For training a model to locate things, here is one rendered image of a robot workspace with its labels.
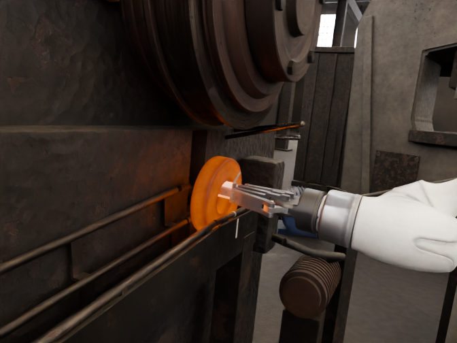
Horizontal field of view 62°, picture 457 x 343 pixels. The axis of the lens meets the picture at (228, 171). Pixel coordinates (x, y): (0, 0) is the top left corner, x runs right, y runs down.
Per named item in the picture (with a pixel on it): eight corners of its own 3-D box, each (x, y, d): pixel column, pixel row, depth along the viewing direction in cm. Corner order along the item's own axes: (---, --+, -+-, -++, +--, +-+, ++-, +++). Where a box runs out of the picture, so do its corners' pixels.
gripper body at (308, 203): (313, 240, 62) (260, 226, 66) (324, 228, 70) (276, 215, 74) (321, 197, 61) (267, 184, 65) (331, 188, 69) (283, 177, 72)
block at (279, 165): (227, 246, 100) (237, 156, 96) (240, 238, 107) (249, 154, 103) (265, 256, 96) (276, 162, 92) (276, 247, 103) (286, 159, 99)
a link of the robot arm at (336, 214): (355, 240, 68) (322, 231, 71) (365, 191, 66) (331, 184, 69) (346, 256, 60) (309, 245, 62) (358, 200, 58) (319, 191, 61)
